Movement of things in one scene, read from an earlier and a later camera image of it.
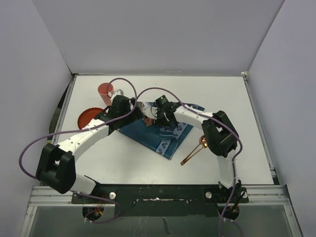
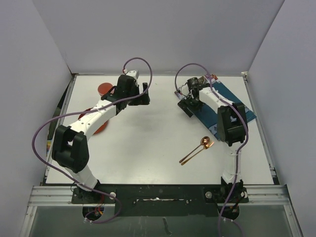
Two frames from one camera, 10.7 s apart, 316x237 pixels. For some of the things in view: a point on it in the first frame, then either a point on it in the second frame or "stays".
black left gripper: x=135 y=116 -> x=142 y=100
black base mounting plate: x=165 y=200 stays
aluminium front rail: x=259 y=196 stays
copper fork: x=205 y=145 stays
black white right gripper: x=157 y=117 -> x=184 y=103
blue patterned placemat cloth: x=164 y=141 -> x=208 y=117
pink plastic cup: x=106 y=90 stays
